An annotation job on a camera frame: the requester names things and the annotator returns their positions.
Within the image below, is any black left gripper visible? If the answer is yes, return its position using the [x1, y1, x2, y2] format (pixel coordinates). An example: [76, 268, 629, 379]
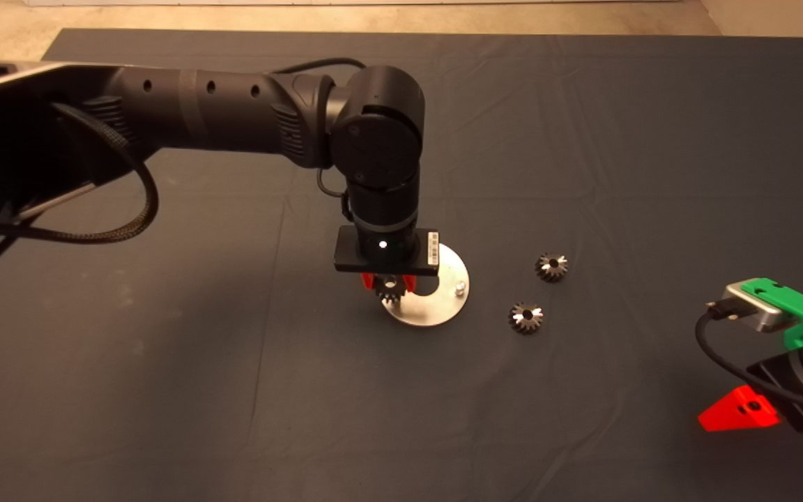
[334, 225, 441, 294]

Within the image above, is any small steel planetary gear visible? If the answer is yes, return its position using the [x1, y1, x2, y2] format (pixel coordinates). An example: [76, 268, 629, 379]
[535, 252, 569, 283]
[376, 275, 406, 306]
[508, 302, 544, 335]

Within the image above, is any round metal carrier plate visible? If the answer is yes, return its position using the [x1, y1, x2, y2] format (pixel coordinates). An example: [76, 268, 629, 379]
[379, 242, 471, 328]

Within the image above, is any dark grey table cloth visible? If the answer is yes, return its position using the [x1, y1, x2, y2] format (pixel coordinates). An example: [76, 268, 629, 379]
[0, 28, 803, 502]

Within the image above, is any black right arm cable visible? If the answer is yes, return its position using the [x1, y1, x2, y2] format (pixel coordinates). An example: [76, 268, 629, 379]
[696, 301, 803, 420]

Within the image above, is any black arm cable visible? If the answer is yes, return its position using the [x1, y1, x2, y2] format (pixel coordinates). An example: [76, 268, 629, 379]
[0, 57, 369, 245]
[696, 301, 803, 420]

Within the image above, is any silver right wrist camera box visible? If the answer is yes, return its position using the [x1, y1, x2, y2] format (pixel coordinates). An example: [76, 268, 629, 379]
[707, 281, 796, 334]

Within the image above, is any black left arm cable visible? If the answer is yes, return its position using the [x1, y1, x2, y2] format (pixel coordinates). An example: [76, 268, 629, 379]
[0, 57, 369, 245]

